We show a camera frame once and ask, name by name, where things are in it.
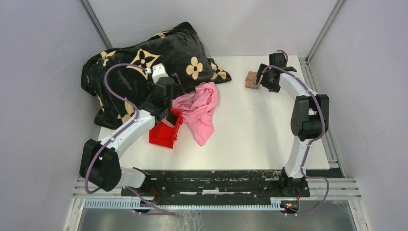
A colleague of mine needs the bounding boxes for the tan leather card holder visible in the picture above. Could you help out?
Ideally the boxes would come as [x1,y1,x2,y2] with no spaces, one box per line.
[245,71,261,90]

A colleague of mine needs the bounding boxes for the red plastic bin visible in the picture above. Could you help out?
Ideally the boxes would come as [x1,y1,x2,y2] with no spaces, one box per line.
[149,109,183,149]

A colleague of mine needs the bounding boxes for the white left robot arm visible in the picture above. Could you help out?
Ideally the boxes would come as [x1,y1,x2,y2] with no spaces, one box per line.
[79,73,183,196]

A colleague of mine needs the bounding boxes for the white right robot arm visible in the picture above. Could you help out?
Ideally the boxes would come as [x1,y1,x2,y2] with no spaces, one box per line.
[254,50,330,196]

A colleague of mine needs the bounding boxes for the pink cloth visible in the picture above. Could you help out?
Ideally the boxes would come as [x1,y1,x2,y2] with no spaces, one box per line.
[172,82,218,146]

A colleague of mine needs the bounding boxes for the black floral blanket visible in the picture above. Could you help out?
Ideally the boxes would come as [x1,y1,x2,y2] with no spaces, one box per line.
[81,22,231,129]

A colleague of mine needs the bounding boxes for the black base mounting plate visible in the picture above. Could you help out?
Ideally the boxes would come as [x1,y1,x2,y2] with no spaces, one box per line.
[135,170,310,205]

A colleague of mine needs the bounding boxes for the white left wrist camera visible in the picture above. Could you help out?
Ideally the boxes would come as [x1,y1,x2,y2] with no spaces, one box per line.
[152,64,168,84]

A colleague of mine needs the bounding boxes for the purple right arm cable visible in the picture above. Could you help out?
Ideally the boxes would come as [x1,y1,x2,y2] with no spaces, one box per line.
[262,50,330,217]

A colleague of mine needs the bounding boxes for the aluminium frame rails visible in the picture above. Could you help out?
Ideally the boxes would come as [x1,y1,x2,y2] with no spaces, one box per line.
[72,177,362,200]

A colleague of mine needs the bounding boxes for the blue slotted cable duct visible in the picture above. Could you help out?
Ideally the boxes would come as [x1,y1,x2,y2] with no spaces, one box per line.
[83,199,300,211]

